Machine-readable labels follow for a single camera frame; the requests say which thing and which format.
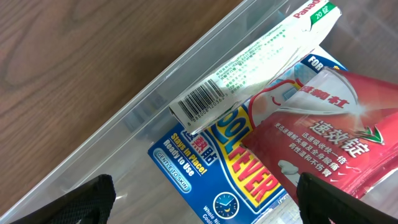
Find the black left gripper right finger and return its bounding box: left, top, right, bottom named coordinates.
left=296, top=172, right=397, bottom=224

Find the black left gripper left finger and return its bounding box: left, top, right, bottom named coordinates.
left=12, top=174, right=116, bottom=224

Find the clear plastic container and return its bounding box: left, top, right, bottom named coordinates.
left=1, top=0, right=397, bottom=223

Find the red small box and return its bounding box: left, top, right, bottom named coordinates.
left=243, top=68, right=397, bottom=198

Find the blue fever patch box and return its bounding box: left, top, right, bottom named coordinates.
left=148, top=47, right=344, bottom=223

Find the white sachet packet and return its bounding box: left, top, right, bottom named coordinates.
left=169, top=0, right=342, bottom=134

